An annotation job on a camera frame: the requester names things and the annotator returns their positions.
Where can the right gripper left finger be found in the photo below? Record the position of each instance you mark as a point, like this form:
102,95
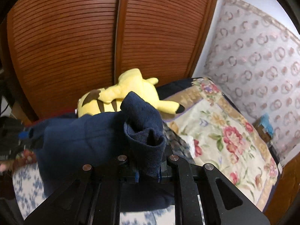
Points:
95,196

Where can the person's left hand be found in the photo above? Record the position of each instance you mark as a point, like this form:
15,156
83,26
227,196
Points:
6,166

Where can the blue box at headboard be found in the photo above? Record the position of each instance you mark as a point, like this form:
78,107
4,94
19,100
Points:
264,128

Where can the navy blue shirt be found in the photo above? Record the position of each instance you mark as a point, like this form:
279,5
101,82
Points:
63,145

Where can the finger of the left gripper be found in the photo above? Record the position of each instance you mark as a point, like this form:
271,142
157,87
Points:
23,135

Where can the black circle patterned cloth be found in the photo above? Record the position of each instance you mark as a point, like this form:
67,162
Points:
179,146

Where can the brown louvered wardrobe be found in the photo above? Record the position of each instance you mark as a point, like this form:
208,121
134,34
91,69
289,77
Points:
54,51

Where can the brown wooden cabinet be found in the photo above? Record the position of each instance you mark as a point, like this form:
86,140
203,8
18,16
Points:
285,192

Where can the floral bed blanket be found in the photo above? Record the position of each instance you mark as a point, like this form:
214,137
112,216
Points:
223,137

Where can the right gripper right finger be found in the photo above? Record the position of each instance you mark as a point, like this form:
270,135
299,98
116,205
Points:
203,195

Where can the circle patterned curtain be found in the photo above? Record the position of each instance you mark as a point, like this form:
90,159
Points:
255,60

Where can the yellow plush toy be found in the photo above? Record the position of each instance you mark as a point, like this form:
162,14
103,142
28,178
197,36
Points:
110,99

